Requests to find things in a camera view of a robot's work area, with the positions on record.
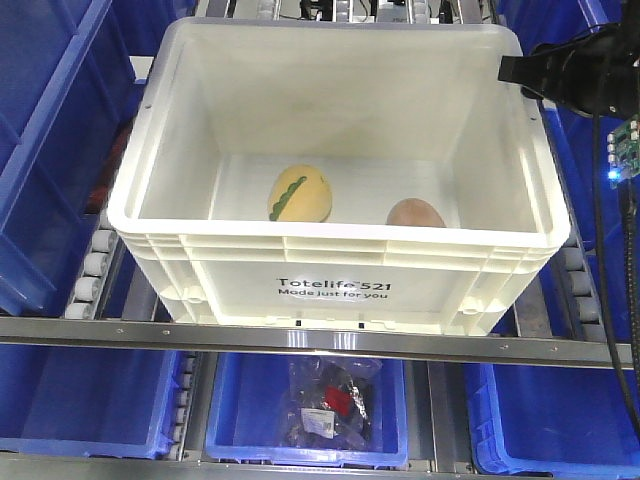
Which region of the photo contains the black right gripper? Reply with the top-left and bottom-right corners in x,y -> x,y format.
497,23 -> 639,118

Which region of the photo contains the pink egg plush toy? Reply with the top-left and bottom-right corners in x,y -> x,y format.
386,198 -> 446,228

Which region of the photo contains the white plastic tote box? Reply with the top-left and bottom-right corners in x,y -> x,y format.
107,17 -> 570,336

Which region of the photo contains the cream egg plush green stripe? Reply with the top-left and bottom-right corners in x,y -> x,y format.
267,164 -> 333,222

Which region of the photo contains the green circuit board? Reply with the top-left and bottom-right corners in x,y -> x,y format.
607,114 -> 639,189

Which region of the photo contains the right white roller track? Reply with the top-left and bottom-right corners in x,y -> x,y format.
558,232 -> 603,342

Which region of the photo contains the white roller track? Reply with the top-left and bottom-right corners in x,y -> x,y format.
558,232 -> 603,342
62,218 -> 119,320

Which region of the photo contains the blue bin lower right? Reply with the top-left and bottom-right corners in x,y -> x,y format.
463,363 -> 639,479

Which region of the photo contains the clear bag of parts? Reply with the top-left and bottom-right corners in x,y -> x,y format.
280,356 -> 382,451

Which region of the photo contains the blue bin lower middle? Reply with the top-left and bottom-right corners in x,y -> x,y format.
205,353 -> 408,469

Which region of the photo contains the blue bin upper left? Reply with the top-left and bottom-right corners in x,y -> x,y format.
1,1 -> 135,315

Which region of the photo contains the left white roller track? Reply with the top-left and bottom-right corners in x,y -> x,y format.
62,218 -> 119,320

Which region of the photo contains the blue bin lower left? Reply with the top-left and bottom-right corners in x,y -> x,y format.
1,344 -> 185,459

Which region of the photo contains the black cable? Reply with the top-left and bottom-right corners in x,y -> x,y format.
589,29 -> 640,431

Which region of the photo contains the lower metal shelf rail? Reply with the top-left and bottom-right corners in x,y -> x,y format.
0,452 -> 640,480

